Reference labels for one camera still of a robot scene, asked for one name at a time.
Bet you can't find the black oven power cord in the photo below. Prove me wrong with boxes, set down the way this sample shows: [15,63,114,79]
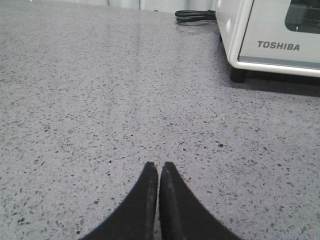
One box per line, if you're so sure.
[174,9,216,24]

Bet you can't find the grey white curtain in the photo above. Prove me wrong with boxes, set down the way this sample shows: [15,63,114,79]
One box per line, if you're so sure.
[66,0,218,13]

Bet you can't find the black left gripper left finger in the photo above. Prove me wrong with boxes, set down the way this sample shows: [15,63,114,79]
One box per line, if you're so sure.
[83,162,158,240]

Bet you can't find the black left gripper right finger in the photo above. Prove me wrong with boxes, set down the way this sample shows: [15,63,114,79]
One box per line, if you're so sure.
[159,162,239,240]

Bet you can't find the white Toshiba toaster oven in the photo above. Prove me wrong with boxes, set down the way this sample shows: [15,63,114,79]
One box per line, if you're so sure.
[215,0,320,83]

